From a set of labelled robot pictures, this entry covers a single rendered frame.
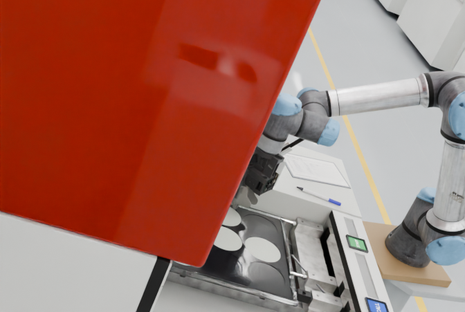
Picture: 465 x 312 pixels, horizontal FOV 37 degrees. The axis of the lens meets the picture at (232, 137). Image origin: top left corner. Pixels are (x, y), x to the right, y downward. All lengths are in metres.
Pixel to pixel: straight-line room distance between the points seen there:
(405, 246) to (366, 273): 0.39
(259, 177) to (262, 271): 0.25
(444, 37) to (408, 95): 6.29
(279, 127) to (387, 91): 0.34
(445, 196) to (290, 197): 0.43
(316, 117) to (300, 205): 0.32
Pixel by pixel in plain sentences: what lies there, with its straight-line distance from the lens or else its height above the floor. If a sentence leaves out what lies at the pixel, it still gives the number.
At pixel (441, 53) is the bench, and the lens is 8.24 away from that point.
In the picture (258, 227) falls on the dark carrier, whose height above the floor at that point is 0.90.
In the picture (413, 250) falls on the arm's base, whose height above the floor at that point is 0.89.
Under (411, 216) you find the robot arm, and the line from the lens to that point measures 2.18.
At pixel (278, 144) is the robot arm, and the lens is 1.79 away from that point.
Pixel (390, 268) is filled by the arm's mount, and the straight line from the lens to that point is 2.16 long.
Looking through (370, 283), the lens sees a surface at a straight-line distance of 1.81.
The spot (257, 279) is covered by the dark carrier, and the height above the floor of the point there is 0.90.
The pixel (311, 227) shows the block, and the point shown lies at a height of 0.91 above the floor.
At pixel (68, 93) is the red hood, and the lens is 0.96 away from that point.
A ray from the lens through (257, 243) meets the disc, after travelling 1.83.
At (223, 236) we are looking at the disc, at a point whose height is 0.90.
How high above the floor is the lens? 1.86
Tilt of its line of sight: 25 degrees down
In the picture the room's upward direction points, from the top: 23 degrees clockwise
